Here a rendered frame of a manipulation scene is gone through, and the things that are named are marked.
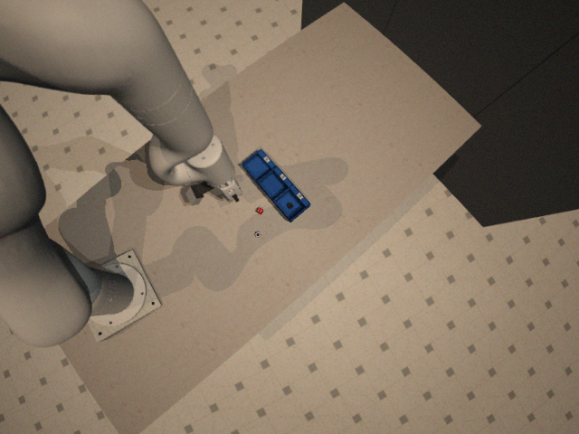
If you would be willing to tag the blue bin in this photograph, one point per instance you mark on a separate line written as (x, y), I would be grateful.
(276, 185)

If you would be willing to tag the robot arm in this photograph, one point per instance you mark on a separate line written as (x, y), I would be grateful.
(90, 47)

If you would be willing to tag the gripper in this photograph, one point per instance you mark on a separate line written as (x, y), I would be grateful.
(231, 191)

